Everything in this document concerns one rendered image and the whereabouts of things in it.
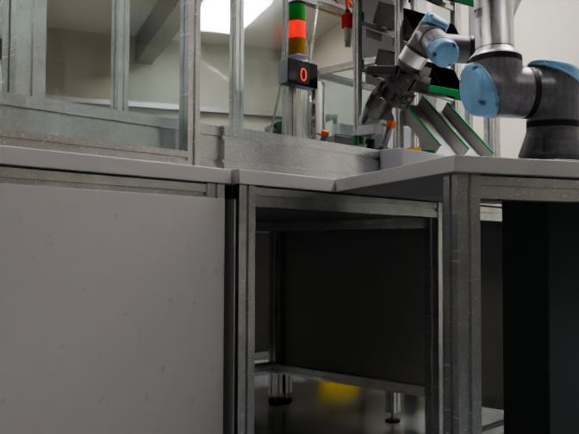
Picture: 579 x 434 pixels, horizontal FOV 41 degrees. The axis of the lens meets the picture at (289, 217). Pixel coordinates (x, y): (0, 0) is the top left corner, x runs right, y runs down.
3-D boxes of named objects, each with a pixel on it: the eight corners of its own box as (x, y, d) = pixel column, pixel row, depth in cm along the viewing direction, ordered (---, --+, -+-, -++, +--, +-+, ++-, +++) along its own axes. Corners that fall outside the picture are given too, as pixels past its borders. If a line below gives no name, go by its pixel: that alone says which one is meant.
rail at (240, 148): (454, 195, 224) (454, 158, 225) (224, 172, 161) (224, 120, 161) (438, 196, 228) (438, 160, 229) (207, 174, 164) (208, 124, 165)
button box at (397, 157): (446, 176, 209) (446, 154, 209) (401, 170, 194) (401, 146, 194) (425, 178, 214) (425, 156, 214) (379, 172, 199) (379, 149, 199)
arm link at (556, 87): (592, 120, 168) (593, 58, 168) (536, 117, 165) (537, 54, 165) (563, 126, 179) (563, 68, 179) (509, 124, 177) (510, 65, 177)
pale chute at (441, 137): (462, 159, 241) (470, 148, 239) (432, 156, 234) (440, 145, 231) (416, 106, 258) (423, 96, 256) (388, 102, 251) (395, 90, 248)
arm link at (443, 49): (476, 42, 199) (461, 28, 208) (435, 40, 197) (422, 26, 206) (469, 71, 203) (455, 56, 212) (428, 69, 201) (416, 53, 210)
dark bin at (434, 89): (457, 97, 243) (463, 75, 241) (427, 92, 236) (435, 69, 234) (401, 75, 265) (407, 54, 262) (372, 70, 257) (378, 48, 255)
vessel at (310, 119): (333, 149, 325) (333, 60, 326) (309, 145, 315) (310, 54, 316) (308, 151, 335) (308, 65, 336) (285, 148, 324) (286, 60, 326)
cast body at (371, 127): (382, 135, 225) (382, 111, 225) (374, 133, 222) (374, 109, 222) (360, 138, 231) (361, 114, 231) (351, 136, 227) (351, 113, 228)
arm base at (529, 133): (602, 164, 166) (602, 119, 166) (538, 163, 163) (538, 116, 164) (565, 169, 181) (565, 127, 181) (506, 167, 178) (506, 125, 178)
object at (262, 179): (567, 213, 260) (567, 203, 260) (239, 183, 153) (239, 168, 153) (276, 222, 358) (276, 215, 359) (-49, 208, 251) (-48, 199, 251)
